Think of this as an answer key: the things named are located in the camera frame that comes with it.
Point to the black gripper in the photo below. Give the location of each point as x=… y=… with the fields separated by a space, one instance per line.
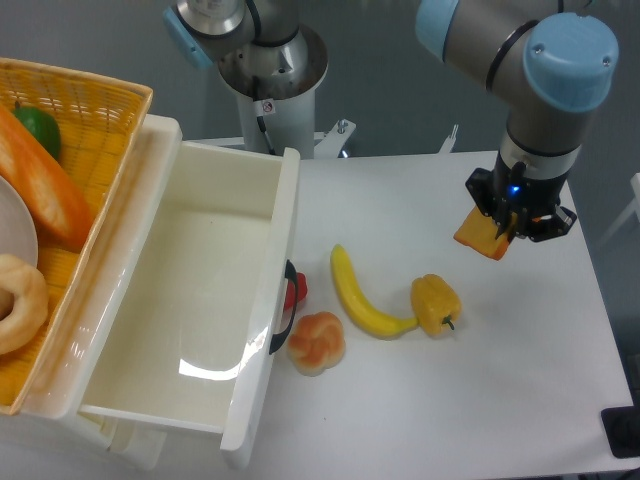
x=511 y=195

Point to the orange bread slice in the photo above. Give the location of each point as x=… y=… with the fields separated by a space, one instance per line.
x=480 y=233

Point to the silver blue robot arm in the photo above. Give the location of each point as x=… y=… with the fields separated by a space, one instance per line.
x=548 y=60

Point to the round bread roll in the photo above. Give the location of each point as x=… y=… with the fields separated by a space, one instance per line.
x=317 y=343

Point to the white open upper drawer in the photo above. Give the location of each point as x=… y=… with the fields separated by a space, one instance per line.
x=188 y=351

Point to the white drawer cabinet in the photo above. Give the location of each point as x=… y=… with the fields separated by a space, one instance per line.
x=53 y=415

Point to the yellow bell pepper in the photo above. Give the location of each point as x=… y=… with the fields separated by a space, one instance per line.
x=435 y=304

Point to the white chair part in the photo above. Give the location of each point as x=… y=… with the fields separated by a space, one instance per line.
x=629 y=211

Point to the yellow banana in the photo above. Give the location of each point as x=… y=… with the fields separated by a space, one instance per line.
x=359 y=309

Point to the red pepper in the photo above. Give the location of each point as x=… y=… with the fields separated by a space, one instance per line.
x=295 y=291

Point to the black device at edge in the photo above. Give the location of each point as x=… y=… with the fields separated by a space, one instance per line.
x=621 y=426

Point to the yellow wicker basket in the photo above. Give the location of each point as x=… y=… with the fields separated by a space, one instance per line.
x=99 y=118

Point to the orange baguette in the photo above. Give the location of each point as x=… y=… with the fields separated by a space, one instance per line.
x=55 y=202

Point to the green avocado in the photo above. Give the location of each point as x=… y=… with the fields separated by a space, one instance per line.
x=42 y=126

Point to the white plate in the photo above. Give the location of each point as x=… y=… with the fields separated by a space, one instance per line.
x=17 y=229

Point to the beige bagel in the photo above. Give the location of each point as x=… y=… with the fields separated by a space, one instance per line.
x=26 y=293

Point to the white table frame bracket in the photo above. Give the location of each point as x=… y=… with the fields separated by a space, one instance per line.
x=449 y=142

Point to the black drawer handle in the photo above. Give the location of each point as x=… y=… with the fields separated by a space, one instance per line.
x=279 y=338

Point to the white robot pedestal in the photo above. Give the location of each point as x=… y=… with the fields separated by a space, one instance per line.
x=275 y=92

